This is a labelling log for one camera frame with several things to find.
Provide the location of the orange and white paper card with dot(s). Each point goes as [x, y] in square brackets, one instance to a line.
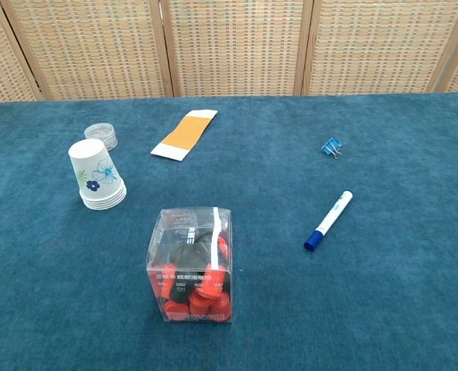
[183, 135]

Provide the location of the white marker with blue cap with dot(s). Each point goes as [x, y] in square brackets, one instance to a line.
[331, 218]

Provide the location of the blue binder clip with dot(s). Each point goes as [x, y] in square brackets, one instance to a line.
[329, 147]

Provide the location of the clear round lidded container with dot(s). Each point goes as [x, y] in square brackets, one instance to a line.
[104, 133]

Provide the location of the teal table cloth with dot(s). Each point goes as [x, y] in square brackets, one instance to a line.
[291, 309]

